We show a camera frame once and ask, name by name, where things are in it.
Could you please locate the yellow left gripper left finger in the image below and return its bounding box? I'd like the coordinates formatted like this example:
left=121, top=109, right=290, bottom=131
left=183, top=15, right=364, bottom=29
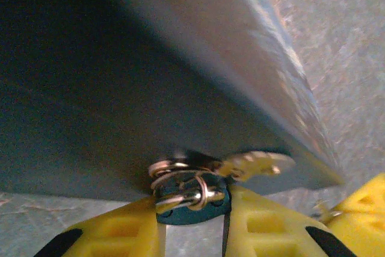
left=32, top=196, right=167, bottom=257

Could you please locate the key with dark blue head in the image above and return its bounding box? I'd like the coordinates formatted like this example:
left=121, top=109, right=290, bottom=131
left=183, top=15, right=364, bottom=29
left=155, top=175, right=232, bottom=227

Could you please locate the starry night print box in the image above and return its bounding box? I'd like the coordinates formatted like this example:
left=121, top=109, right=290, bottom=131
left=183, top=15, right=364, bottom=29
left=0, top=0, right=346, bottom=201

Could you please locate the silver key ring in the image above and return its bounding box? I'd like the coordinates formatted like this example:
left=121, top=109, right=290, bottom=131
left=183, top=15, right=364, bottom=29
left=148, top=159, right=226, bottom=213

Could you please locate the brass key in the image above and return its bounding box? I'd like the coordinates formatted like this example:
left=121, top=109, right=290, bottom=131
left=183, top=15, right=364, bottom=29
left=215, top=149, right=297, bottom=184

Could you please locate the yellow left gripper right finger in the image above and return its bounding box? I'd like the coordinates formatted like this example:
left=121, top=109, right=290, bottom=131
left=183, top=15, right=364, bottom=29
left=223, top=184, right=359, bottom=257

